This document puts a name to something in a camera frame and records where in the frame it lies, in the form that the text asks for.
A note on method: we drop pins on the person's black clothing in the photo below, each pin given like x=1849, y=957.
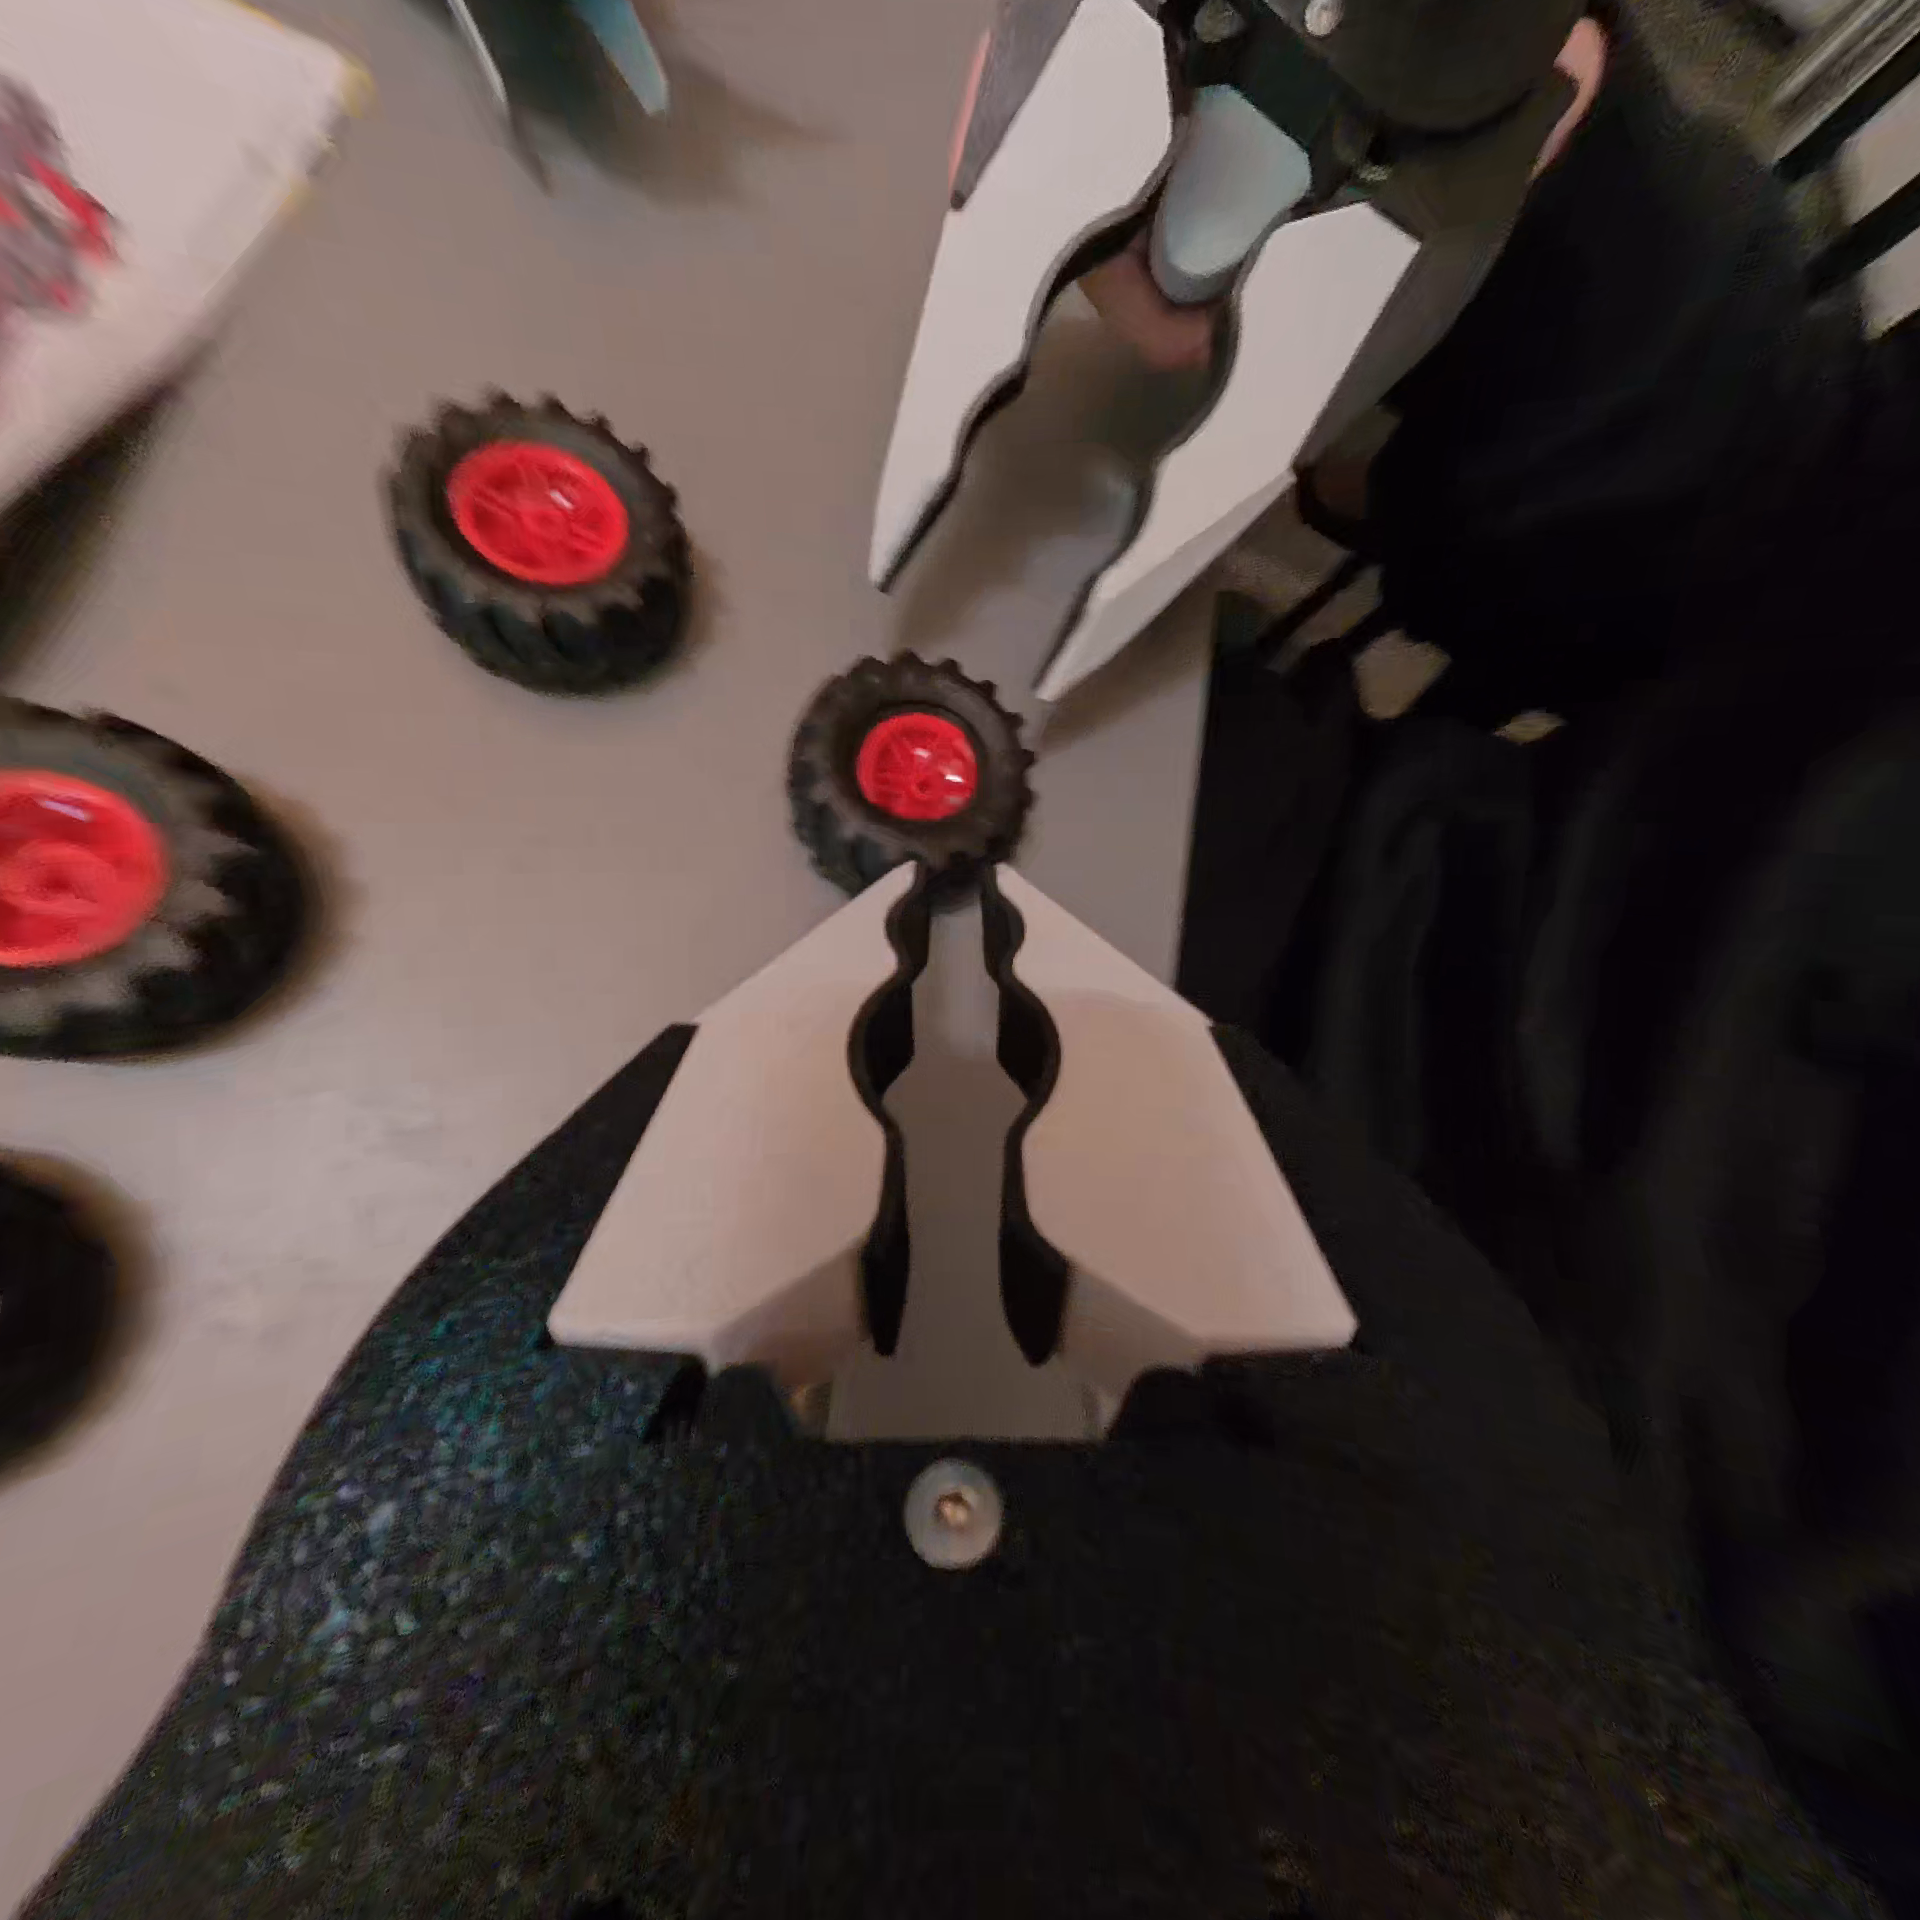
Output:
x=1575, y=1125

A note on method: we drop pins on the grey red toy truck chassis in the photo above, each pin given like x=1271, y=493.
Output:
x=600, y=52

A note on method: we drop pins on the white instruction booklet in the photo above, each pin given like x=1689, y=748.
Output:
x=180, y=181

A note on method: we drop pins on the large red rim toy wheel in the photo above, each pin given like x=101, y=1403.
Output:
x=52, y=1320
x=75, y=868

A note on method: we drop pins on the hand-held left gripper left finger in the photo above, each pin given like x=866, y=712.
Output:
x=733, y=1184

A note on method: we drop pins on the grey desk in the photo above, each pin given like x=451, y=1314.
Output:
x=495, y=975

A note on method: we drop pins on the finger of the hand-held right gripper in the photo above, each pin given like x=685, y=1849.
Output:
x=1305, y=345
x=1035, y=181

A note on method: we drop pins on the person's right hand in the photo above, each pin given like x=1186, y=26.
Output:
x=1162, y=322

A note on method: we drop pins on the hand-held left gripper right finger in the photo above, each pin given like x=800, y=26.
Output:
x=1185, y=1184

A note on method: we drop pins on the small red rim toy wheel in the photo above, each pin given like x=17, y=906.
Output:
x=915, y=763
x=537, y=509

